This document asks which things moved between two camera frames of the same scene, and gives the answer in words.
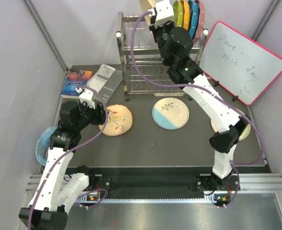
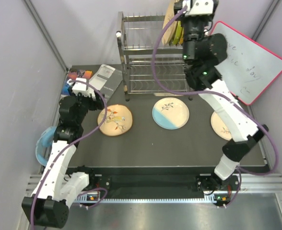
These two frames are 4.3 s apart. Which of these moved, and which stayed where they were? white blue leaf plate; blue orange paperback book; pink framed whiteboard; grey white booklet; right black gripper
Moved: right black gripper
Stayed: grey white booklet; white blue leaf plate; blue orange paperback book; pink framed whiteboard
